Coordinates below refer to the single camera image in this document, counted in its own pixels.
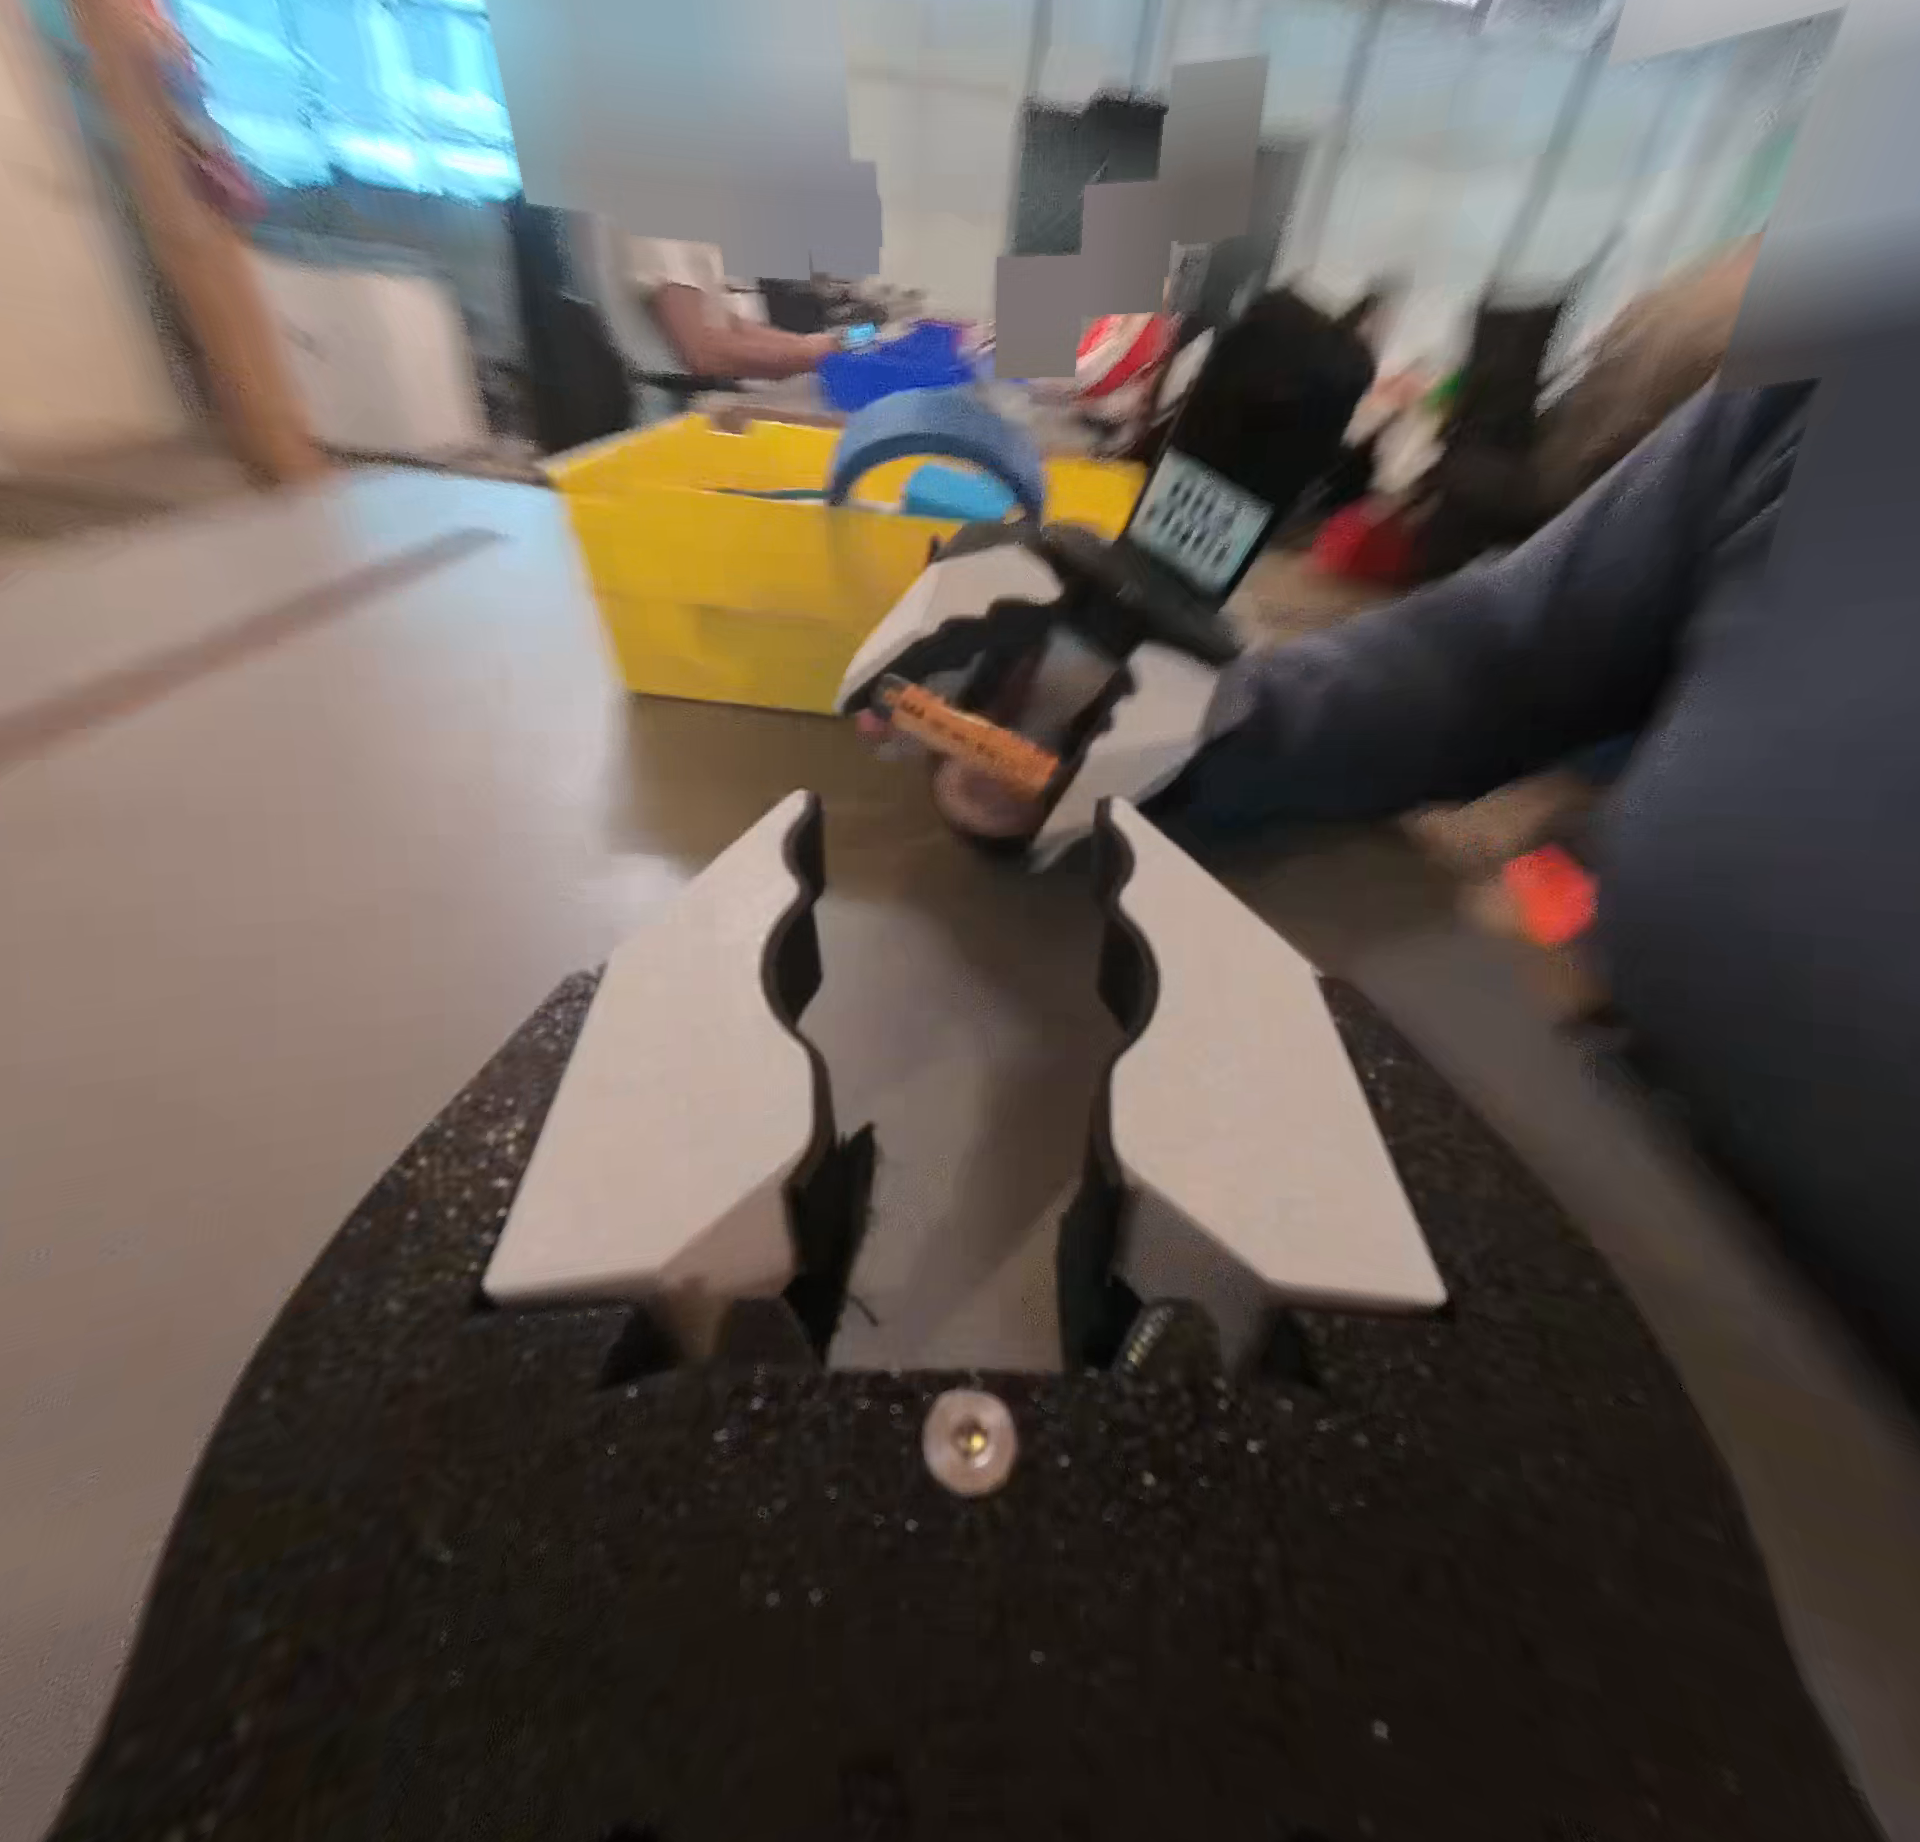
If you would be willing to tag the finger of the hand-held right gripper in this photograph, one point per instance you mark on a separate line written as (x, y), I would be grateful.
(960, 590)
(1163, 732)

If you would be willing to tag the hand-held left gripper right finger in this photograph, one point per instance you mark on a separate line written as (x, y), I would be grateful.
(1260, 1123)

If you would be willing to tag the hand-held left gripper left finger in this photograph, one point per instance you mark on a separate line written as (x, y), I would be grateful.
(676, 1093)

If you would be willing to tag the copper-coloured tube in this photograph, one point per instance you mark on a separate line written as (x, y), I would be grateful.
(975, 740)

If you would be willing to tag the person's right forearm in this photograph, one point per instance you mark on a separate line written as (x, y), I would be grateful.
(1501, 642)

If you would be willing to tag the red and white object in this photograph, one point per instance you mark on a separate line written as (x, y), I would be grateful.
(1126, 357)

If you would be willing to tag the small red object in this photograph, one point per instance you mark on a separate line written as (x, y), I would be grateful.
(1547, 898)

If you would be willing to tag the light blue block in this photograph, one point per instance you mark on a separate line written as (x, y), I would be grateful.
(952, 492)

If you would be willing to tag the blue tape roll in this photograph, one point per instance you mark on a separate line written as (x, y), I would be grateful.
(938, 425)

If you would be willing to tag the blue plastic bin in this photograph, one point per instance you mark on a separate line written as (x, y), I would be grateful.
(900, 365)

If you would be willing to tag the yellow plastic bin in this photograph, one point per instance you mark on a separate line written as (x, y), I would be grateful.
(721, 598)

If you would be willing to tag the person's dark blue clothing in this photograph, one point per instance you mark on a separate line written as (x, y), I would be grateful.
(1770, 822)

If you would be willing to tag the wooden post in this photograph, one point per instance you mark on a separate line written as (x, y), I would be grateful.
(180, 220)

